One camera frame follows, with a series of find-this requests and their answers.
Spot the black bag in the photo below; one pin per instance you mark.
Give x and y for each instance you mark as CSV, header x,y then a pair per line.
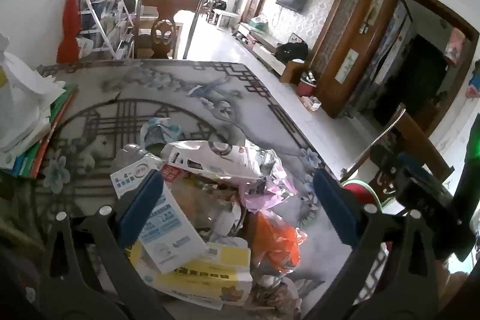
x,y
292,52

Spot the clear plastic bag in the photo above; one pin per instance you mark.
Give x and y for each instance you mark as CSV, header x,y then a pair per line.
x,y
210,203

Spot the patterned grey tablecloth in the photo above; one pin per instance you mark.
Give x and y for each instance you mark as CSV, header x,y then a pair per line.
x,y
150,95

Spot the crumpled blue white wrapper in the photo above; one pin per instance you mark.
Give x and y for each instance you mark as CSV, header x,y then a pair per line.
x,y
161,132

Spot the red bucket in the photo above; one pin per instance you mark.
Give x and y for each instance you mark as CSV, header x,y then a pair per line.
x,y
307,85

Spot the brown patterned wrapper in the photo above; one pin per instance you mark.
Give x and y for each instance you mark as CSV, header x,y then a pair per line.
x,y
273,299

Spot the red cloth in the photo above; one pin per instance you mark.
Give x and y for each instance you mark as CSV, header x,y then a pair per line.
x,y
69,20

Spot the orange plastic bag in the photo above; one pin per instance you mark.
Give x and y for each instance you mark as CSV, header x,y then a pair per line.
x,y
277,237

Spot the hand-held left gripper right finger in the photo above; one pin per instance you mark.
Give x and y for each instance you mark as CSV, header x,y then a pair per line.
x,y
335,209

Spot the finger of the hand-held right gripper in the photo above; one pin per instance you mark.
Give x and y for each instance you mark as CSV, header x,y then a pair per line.
x,y
393,161

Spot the white plastic bag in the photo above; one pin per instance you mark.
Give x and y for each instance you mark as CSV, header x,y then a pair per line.
x,y
18,91

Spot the white step ladder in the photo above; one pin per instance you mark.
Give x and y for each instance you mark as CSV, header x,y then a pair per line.
x,y
90,16

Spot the wooden partition cabinet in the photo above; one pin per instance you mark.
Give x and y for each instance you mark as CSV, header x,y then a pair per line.
x,y
352,42

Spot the stack of books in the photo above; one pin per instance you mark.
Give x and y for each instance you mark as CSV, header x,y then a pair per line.
x,y
33,151

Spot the red bin with green rim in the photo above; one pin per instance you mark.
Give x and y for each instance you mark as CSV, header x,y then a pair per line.
x,y
356,192

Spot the white TV cabinet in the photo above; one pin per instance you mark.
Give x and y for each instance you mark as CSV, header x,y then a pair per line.
x,y
258,44

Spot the colourful wall poster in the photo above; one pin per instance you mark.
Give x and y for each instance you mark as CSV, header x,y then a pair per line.
x,y
455,46

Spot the pink wrapper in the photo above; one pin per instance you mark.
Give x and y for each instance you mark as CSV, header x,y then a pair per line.
x,y
270,188

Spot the blue white carton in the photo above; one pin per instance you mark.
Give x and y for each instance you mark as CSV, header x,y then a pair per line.
x,y
168,226

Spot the carved wooden chair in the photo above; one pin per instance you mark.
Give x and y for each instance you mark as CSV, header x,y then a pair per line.
x,y
163,37
416,136

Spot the white coffee table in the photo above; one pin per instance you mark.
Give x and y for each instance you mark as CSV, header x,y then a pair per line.
x,y
225,18

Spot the cluttered metal rack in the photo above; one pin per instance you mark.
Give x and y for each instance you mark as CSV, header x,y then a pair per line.
x,y
123,20

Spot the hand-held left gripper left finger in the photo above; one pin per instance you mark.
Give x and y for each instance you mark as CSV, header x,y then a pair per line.
x,y
139,207

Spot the yellow cardboard box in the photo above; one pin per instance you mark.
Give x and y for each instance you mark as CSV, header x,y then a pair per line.
x,y
210,277

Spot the green white bag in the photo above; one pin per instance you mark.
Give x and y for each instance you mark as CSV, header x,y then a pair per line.
x,y
258,22

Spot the white snack packet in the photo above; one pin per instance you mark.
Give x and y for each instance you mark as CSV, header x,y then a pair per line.
x,y
213,158

